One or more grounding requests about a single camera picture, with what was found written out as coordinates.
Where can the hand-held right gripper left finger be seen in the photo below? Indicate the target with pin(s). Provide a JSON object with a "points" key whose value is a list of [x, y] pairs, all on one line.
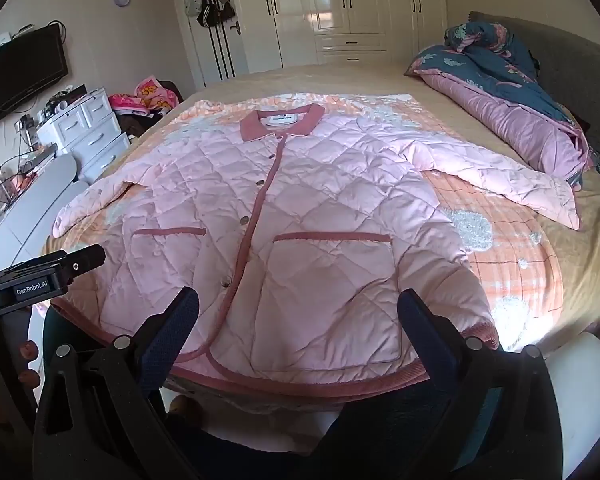
{"points": [[172, 330]]}

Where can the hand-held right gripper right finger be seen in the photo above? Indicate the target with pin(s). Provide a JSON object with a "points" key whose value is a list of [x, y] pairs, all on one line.
{"points": [[422, 335]]}

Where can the pink quilted jacket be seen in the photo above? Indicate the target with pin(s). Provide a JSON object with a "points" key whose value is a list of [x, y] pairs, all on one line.
{"points": [[330, 210]]}

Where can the pile of dark clothes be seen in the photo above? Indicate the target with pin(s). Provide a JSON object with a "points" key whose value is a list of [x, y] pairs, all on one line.
{"points": [[140, 122]]}

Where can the person's left hand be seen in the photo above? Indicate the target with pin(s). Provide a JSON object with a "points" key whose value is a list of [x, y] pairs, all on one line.
{"points": [[30, 360]]}

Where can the white curved desk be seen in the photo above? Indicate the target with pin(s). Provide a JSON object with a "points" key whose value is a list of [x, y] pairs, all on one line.
{"points": [[40, 210]]}

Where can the orange checked blanket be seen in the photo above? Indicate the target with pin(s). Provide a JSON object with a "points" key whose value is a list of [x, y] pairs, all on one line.
{"points": [[505, 270]]}

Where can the white drawer unit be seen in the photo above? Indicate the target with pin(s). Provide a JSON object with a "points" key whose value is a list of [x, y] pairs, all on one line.
{"points": [[95, 135]]}

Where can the white round object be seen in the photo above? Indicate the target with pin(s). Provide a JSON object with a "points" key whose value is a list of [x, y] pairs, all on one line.
{"points": [[587, 390]]}

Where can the bright pink cloth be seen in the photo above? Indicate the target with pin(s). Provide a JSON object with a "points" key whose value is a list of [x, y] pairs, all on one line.
{"points": [[122, 102]]}

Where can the black television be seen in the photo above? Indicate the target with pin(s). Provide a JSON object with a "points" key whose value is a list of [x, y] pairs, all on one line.
{"points": [[20, 75]]}

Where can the pink flower print cloth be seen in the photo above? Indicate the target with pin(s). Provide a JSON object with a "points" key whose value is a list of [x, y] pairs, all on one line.
{"points": [[155, 92]]}

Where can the dark blue floral quilt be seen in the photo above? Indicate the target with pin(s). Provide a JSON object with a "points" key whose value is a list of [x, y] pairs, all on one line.
{"points": [[505, 110]]}

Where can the dark chair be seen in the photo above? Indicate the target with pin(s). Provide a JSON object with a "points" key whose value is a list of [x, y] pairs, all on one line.
{"points": [[172, 87]]}

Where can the bed with beige sheet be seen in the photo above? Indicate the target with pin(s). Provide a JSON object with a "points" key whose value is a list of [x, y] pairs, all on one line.
{"points": [[330, 77]]}

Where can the white door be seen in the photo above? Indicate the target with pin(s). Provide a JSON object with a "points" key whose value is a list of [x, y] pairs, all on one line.
{"points": [[260, 35]]}

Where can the grey upholstered headboard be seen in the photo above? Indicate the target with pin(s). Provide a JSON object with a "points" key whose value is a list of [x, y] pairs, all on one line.
{"points": [[580, 70]]}

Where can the black striped hanging bag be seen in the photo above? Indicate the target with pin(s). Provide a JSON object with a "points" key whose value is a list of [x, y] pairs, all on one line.
{"points": [[209, 10]]}

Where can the white hanging bag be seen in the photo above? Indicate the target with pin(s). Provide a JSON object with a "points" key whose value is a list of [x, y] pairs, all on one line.
{"points": [[193, 5]]}

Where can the dark hanging bag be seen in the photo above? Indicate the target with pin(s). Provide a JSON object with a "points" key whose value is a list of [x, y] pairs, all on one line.
{"points": [[227, 7]]}

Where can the white wardrobe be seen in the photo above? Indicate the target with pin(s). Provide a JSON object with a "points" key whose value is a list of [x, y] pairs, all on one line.
{"points": [[370, 10]]}

